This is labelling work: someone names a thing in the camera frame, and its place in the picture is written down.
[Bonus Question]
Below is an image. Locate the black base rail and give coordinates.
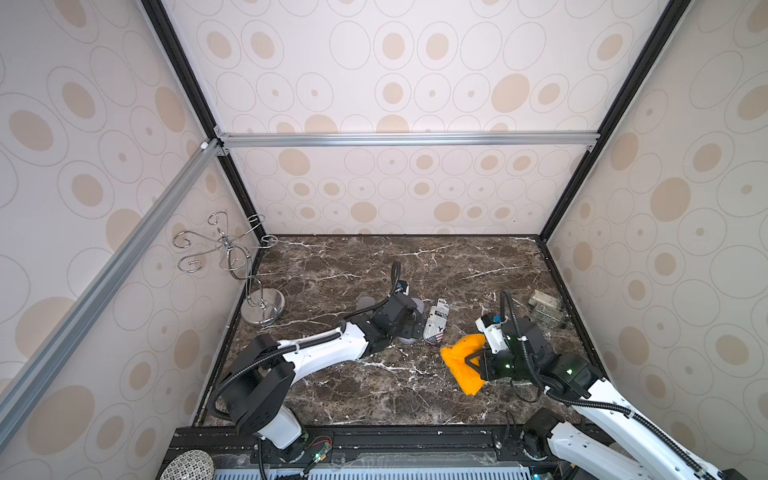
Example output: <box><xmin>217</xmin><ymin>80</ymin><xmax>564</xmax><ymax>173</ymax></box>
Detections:
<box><xmin>161</xmin><ymin>424</ymin><xmax>576</xmax><ymax>479</ymax></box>

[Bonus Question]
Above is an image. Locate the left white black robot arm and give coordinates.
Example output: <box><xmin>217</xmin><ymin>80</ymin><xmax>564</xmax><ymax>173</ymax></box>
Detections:
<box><xmin>206</xmin><ymin>260</ymin><xmax>423</xmax><ymax>453</ymax></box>

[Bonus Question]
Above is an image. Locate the lavender eyeglass case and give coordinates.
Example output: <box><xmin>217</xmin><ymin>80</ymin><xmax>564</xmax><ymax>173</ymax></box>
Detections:
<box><xmin>397</xmin><ymin>298</ymin><xmax>426</xmax><ymax>345</ymax></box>

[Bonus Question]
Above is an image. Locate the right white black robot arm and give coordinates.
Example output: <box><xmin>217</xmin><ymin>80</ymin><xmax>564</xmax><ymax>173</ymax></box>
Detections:
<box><xmin>460</xmin><ymin>290</ymin><xmax>742</xmax><ymax>479</ymax></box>

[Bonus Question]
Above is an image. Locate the chrome hook stand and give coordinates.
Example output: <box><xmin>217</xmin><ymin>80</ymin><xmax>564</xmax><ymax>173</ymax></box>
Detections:
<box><xmin>172</xmin><ymin>210</ymin><xmax>286</xmax><ymax>327</ymax></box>

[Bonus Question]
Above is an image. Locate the horizontal aluminium frame bar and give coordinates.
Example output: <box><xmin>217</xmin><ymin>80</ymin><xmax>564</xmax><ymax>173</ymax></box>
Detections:
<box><xmin>202</xmin><ymin>130</ymin><xmax>600</xmax><ymax>152</ymax></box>

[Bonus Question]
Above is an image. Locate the patterned round object left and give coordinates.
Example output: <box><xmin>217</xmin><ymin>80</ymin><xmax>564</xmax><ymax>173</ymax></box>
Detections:
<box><xmin>160</xmin><ymin>450</ymin><xmax>215</xmax><ymax>480</ymax></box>

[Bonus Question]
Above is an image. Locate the diagonal aluminium frame bar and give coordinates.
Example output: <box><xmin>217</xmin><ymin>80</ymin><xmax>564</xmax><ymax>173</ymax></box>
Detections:
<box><xmin>1</xmin><ymin>138</ymin><xmax>222</xmax><ymax>448</ymax></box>

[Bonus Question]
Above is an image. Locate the grey eyeglass case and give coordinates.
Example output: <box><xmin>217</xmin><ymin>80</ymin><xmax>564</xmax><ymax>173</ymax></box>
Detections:
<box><xmin>355</xmin><ymin>296</ymin><xmax>377</xmax><ymax>310</ymax></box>

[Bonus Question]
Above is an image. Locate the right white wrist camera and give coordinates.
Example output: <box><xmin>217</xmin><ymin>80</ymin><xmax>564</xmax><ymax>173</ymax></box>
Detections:
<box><xmin>475</xmin><ymin>314</ymin><xmax>509</xmax><ymax>354</ymax></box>

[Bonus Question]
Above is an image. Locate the orange cleaning cloth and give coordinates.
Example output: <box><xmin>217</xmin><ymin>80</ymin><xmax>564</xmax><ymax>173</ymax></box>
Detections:
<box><xmin>440</xmin><ymin>334</ymin><xmax>486</xmax><ymax>396</ymax></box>

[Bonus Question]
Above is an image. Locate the green clear box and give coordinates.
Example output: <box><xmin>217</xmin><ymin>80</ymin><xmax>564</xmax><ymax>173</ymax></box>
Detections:
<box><xmin>528</xmin><ymin>290</ymin><xmax>568</xmax><ymax>328</ymax></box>

